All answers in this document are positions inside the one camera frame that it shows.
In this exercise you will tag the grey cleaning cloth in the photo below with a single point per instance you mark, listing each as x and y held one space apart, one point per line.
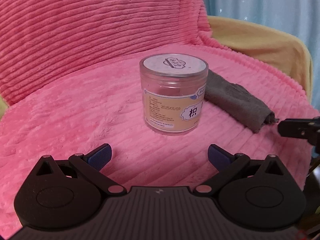
235 100

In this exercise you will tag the yellow fleece blanket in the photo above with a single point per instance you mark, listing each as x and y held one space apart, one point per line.
270 45

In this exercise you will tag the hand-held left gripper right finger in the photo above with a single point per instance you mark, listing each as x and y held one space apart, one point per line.
217 156

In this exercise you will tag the pink ribbed fleece blanket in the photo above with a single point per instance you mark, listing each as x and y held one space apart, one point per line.
87 30

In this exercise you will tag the blue star curtain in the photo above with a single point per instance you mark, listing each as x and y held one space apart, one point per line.
262 0

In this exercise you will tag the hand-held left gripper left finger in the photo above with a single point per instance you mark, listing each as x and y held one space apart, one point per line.
101 156

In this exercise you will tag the green bed sheet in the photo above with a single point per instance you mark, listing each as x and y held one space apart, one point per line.
2 107

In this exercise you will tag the clear plastic jar beige label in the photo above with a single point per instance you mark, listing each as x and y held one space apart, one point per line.
172 100

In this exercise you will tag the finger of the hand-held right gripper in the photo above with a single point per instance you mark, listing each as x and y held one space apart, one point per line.
292 128

